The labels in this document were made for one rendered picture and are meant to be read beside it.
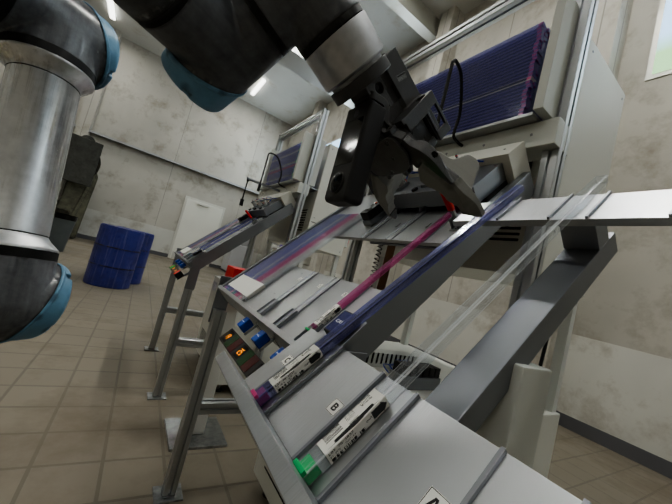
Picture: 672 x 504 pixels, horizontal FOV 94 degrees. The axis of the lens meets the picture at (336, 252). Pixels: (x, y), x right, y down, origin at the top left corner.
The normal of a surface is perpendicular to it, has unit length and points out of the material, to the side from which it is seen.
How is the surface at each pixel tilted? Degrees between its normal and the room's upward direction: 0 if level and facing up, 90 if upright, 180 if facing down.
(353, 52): 115
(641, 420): 90
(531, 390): 90
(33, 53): 126
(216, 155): 90
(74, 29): 79
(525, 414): 90
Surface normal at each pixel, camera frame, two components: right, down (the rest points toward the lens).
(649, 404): -0.81, -0.26
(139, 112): 0.52, 0.07
